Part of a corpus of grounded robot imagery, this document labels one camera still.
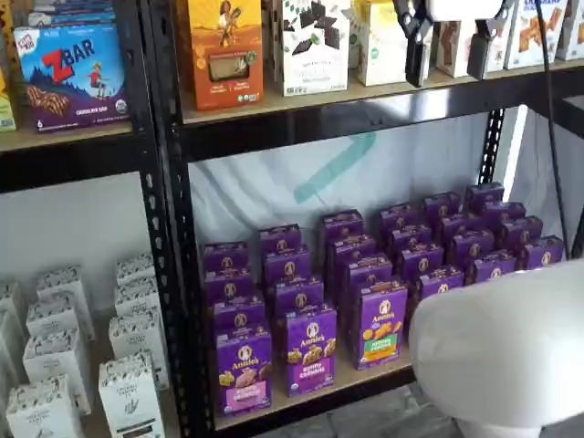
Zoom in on purple box pink patch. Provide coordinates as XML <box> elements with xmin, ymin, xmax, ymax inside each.
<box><xmin>215</xmin><ymin>325</ymin><xmax>274</xmax><ymax>418</ymax></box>

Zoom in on white patterned tall box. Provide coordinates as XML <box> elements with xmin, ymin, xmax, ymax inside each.
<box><xmin>99</xmin><ymin>350</ymin><xmax>166</xmax><ymax>438</ymax></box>
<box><xmin>113</xmin><ymin>277</ymin><xmax>162</xmax><ymax>320</ymax></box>
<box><xmin>36</xmin><ymin>266</ymin><xmax>88</xmax><ymax>305</ymax></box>
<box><xmin>109</xmin><ymin>312</ymin><xmax>170</xmax><ymax>391</ymax></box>
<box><xmin>5</xmin><ymin>373</ymin><xmax>87</xmax><ymax>438</ymax></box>
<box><xmin>26</xmin><ymin>296</ymin><xmax>96</xmax><ymax>342</ymax></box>
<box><xmin>22</xmin><ymin>328</ymin><xmax>92</xmax><ymax>416</ymax></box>
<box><xmin>0</xmin><ymin>280</ymin><xmax>26</xmax><ymax>320</ymax></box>
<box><xmin>116</xmin><ymin>254</ymin><xmax>156</xmax><ymax>287</ymax></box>

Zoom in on yellow green snack box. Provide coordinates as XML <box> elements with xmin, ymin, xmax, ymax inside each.
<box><xmin>0</xmin><ymin>63</ymin><xmax>17</xmax><ymax>133</ymax></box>

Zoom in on yellow box dark pattern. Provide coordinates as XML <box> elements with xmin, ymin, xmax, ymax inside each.
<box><xmin>0</xmin><ymin>0</ymin><xmax>15</xmax><ymax>68</ymax></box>

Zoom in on white blue crackers box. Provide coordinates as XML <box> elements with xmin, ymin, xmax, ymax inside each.
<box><xmin>504</xmin><ymin>0</ymin><xmax>570</xmax><ymax>70</ymax></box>
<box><xmin>555</xmin><ymin>0</ymin><xmax>584</xmax><ymax>61</ymax></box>

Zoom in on purple box violet patch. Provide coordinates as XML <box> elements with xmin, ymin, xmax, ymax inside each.
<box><xmin>285</xmin><ymin>305</ymin><xmax>338</xmax><ymax>398</ymax></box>

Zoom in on black metal shelf rack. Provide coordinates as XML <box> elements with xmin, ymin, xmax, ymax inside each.
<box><xmin>148</xmin><ymin>0</ymin><xmax>584</xmax><ymax>438</ymax></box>
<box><xmin>0</xmin><ymin>0</ymin><xmax>182</xmax><ymax>438</ymax></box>

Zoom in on white box dark thins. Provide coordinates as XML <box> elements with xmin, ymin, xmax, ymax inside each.
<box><xmin>281</xmin><ymin>0</ymin><xmax>351</xmax><ymax>98</ymax></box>

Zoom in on white sheet teal stripe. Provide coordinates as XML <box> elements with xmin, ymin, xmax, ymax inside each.
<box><xmin>189</xmin><ymin>104</ymin><xmax>571</xmax><ymax>284</ymax></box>

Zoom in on purple box green patch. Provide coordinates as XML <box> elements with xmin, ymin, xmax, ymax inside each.
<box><xmin>353</xmin><ymin>281</ymin><xmax>409</xmax><ymax>370</ymax></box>

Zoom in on blue Zbar snack box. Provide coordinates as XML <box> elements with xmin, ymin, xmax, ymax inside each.
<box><xmin>12</xmin><ymin>21</ymin><xmax>130</xmax><ymax>134</ymax></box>

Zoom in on white box brown bar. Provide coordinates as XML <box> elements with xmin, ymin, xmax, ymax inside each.
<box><xmin>433</xmin><ymin>20</ymin><xmax>475</xmax><ymax>78</ymax></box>

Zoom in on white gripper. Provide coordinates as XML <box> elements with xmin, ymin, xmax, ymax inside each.
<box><xmin>391</xmin><ymin>0</ymin><xmax>519</xmax><ymax>89</ymax></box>

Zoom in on orange snack box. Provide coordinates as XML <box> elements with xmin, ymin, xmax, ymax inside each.
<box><xmin>187</xmin><ymin>0</ymin><xmax>265</xmax><ymax>111</ymax></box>

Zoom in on purple Annie's snack box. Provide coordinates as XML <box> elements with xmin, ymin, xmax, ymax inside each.
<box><xmin>464</xmin><ymin>182</ymin><xmax>506</xmax><ymax>211</ymax></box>
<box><xmin>519</xmin><ymin>235</ymin><xmax>566</xmax><ymax>271</ymax></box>
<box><xmin>499</xmin><ymin>216</ymin><xmax>544</xmax><ymax>250</ymax></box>
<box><xmin>318</xmin><ymin>210</ymin><xmax>365</xmax><ymax>250</ymax></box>
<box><xmin>390</xmin><ymin>224</ymin><xmax>433</xmax><ymax>253</ymax></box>
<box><xmin>400</xmin><ymin>243</ymin><xmax>444</xmax><ymax>279</ymax></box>
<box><xmin>483</xmin><ymin>202</ymin><xmax>527</xmax><ymax>228</ymax></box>
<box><xmin>440</xmin><ymin>213</ymin><xmax>480</xmax><ymax>239</ymax></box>
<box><xmin>203</xmin><ymin>268</ymin><xmax>256</xmax><ymax>308</ymax></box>
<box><xmin>273</xmin><ymin>276</ymin><xmax>325</xmax><ymax>320</ymax></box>
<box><xmin>379</xmin><ymin>203</ymin><xmax>419</xmax><ymax>234</ymax></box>
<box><xmin>415</xmin><ymin>266</ymin><xmax>465</xmax><ymax>305</ymax></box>
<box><xmin>328</xmin><ymin>235</ymin><xmax>378</xmax><ymax>275</ymax></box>
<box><xmin>449</xmin><ymin>229</ymin><xmax>495</xmax><ymax>268</ymax></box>
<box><xmin>422</xmin><ymin>192</ymin><xmax>462</xmax><ymax>224</ymax></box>
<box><xmin>465</xmin><ymin>249</ymin><xmax>517</xmax><ymax>285</ymax></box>
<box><xmin>340</xmin><ymin>254</ymin><xmax>393</xmax><ymax>297</ymax></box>
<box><xmin>264</xmin><ymin>245</ymin><xmax>312</xmax><ymax>287</ymax></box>
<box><xmin>259</xmin><ymin>224</ymin><xmax>302</xmax><ymax>256</ymax></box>
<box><xmin>213</xmin><ymin>295</ymin><xmax>266</xmax><ymax>339</ymax></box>
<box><xmin>202</xmin><ymin>241</ymin><xmax>250</xmax><ymax>276</ymax></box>

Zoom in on yellow white snack box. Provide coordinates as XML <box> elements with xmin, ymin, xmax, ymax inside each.
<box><xmin>349</xmin><ymin>0</ymin><xmax>409</xmax><ymax>88</ymax></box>

